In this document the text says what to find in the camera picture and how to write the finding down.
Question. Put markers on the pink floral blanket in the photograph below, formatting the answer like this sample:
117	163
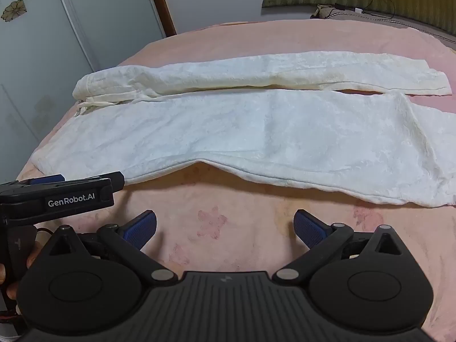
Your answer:
228	221

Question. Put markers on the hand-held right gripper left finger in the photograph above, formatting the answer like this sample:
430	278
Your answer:
142	228

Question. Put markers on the white pants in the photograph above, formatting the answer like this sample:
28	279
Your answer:
249	139

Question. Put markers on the person's left hand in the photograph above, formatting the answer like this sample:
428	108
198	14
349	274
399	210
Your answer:
32	254

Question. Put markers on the brown wooden door frame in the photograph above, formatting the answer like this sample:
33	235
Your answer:
162	3

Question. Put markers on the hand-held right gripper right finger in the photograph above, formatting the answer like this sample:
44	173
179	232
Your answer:
309	231

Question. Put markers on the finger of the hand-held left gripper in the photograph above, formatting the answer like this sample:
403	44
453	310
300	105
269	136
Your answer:
48	179
107	179

